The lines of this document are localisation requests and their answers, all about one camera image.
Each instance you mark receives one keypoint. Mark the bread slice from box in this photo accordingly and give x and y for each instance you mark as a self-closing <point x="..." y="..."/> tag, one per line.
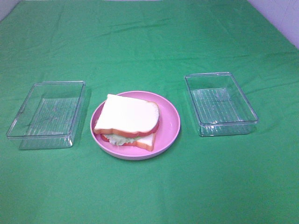
<point x="146" y="142"/>
<point x="127" y="117"/>

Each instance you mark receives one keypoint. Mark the green lettuce leaf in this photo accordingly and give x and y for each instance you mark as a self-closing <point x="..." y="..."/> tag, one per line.
<point x="119" y="140"/>

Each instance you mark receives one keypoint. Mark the pink round plate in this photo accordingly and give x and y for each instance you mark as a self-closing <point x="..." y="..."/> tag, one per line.
<point x="169" y="127"/>

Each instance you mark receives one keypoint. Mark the clear plastic box right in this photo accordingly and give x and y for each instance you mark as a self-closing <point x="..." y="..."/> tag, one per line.
<point x="219" y="106"/>

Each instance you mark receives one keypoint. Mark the clear plastic box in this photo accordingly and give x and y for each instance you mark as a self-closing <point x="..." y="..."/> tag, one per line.
<point x="219" y="106"/>
<point x="50" y="116"/>

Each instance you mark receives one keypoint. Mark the green tablecloth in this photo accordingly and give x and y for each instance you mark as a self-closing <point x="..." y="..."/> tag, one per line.
<point x="122" y="46"/>

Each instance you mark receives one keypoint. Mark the clear plastic box left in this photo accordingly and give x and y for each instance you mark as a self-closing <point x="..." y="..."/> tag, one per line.
<point x="50" y="116"/>

